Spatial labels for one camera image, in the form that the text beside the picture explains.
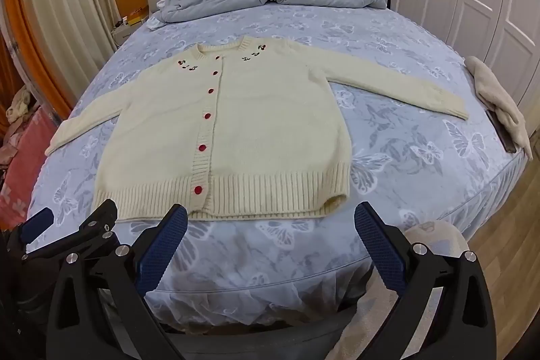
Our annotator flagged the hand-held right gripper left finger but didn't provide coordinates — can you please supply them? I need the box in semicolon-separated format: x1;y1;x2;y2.
46;204;189;360

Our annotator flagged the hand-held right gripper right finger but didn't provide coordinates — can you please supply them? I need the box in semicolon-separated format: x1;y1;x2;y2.
353;201;497;360

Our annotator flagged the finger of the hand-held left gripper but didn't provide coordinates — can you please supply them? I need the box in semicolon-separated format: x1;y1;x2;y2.
23;198;119;260
20;207;55;246

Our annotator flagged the cream knit cardigan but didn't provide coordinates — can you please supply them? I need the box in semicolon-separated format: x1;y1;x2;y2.
44;35;470;222

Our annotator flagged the pink patterned cloth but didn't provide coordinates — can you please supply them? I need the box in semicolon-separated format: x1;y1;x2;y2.
0;107;57;219

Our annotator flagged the beige soft toy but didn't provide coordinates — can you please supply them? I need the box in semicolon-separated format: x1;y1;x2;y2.
6;86;41;123

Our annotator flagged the dark flat device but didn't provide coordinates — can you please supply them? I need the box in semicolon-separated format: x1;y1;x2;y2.
485;107;517;153

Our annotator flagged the bed with butterfly sheet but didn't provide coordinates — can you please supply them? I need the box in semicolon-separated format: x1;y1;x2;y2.
25;0;530;327

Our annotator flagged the white nightstand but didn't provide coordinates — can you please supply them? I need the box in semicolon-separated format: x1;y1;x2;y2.
110;20;146;47

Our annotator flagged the beige towel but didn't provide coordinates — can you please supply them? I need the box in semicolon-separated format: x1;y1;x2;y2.
464;56;533;160

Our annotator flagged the yellow and red box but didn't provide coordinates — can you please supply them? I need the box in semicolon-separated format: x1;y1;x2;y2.
127;8;149;26

